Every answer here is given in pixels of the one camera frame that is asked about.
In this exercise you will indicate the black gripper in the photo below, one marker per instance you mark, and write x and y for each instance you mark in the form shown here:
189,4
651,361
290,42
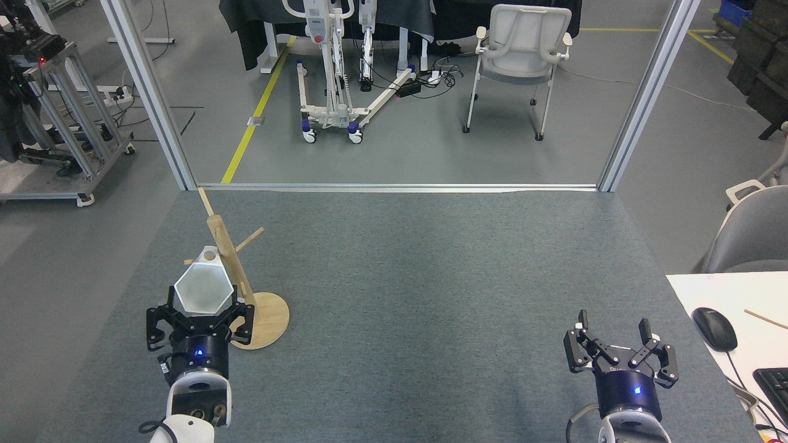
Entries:
628,391
197,357

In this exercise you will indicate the white faceted cup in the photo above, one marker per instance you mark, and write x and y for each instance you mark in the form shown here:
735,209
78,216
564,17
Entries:
203,286

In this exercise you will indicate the wooden cup rack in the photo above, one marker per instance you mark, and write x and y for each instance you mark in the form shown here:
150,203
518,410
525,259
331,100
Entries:
268,317

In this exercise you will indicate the black computer mouse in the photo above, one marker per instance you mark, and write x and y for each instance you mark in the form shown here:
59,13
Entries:
715,329

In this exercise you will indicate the white desk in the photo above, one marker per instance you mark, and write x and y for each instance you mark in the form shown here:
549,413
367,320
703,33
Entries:
739,292

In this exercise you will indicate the thin wooden stick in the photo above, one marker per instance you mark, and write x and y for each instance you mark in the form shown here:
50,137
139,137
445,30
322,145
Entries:
766,319

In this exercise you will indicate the black keyboard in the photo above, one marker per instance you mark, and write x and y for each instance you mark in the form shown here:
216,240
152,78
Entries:
775,391

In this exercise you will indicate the grey office chair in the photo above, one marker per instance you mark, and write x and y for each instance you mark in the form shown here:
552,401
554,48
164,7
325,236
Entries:
754,237

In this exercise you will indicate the metal floor plate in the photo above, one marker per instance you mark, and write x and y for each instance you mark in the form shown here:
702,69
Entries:
256,121

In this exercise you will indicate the grey metal equipment cart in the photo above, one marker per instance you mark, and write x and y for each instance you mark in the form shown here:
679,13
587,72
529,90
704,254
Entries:
68,123

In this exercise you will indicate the white wheeled lift stand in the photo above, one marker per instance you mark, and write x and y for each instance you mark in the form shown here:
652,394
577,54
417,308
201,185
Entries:
326,61

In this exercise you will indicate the black table cloth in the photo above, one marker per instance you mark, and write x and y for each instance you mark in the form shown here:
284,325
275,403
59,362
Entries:
246,31

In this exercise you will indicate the black power strip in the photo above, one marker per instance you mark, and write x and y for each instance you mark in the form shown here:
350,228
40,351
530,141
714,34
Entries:
408,90

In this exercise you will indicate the white folding chair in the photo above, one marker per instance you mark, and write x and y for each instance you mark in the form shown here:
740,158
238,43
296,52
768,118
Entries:
520,49

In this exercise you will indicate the dark stacked crates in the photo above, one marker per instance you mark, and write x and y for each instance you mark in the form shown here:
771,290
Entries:
763,61

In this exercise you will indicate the white power strip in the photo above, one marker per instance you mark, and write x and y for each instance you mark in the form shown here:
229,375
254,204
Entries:
433,77

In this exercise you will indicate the blue plastic bin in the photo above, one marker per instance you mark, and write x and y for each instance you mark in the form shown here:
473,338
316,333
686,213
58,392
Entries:
735,12

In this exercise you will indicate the silver frame rail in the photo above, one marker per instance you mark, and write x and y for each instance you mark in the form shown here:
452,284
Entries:
394,186

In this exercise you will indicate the silver frame post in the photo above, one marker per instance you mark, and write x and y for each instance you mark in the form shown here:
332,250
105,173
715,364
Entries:
646,98
148,92

